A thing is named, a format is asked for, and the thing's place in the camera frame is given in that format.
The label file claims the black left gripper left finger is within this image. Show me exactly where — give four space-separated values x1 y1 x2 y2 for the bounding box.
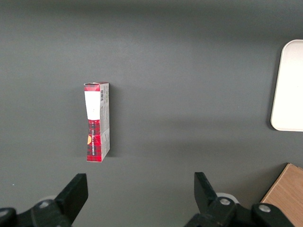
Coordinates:
0 173 89 227

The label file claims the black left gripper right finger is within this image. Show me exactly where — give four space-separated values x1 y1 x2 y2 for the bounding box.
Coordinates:
183 172 295 227

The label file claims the white plastic tray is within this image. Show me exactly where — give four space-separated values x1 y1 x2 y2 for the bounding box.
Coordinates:
270 39 303 132

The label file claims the red plaid cardboard box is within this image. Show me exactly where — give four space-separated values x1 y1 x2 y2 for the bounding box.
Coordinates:
83 81 111 163

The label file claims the light wooden board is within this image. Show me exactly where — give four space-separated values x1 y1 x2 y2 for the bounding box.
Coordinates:
260 163 303 227

